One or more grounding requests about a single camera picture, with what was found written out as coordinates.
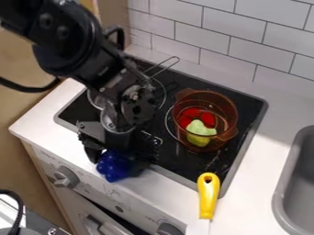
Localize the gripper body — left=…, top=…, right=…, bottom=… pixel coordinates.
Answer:
left=75, top=120, right=163, bottom=160

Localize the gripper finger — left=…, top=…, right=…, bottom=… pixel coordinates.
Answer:
left=82, top=142, right=106, bottom=165
left=126, top=154, right=160, bottom=179

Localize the silver pot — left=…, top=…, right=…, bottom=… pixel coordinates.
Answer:
left=85, top=55, right=182, bottom=130

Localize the orange pot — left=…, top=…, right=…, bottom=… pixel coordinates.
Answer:
left=170, top=87, right=241, bottom=154

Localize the blue toy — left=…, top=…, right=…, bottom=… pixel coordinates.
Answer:
left=94, top=149, right=137, bottom=184

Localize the green toy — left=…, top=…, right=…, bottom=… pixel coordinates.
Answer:
left=185, top=118, right=219, bottom=148

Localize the yellow tool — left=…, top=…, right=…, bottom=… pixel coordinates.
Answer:
left=196, top=172, right=222, bottom=221

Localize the red toy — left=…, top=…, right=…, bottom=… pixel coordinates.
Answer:
left=177, top=106, right=218, bottom=129

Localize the toy stove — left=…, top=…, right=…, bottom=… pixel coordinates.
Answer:
left=52, top=56, right=270, bottom=200

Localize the toy sink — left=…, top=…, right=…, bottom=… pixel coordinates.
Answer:
left=271, top=124, right=314, bottom=235

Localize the black cable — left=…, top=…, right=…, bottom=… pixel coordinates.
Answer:
left=0, top=189, right=27, bottom=235
left=0, top=75, right=62, bottom=94

